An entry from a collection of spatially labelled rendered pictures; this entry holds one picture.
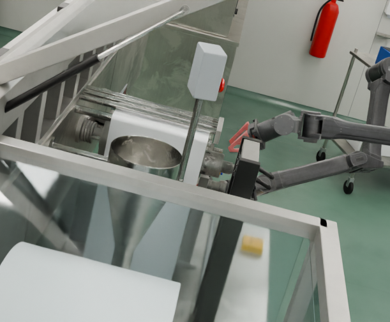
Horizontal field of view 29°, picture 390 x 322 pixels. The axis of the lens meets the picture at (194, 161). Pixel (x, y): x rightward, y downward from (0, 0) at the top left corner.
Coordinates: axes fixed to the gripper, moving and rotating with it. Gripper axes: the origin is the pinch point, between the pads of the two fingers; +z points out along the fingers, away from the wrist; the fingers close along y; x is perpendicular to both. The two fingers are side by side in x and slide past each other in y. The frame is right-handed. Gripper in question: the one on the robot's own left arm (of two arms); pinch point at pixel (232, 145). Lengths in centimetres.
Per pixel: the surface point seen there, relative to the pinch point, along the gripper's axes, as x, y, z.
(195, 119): 26, -57, -7
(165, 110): 23.6, -29.0, 5.7
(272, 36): -61, 452, 16
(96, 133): 24.8, -26.7, 25.3
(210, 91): 30, -59, -13
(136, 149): 27, -66, 5
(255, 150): 7.3, -35.1, -11.6
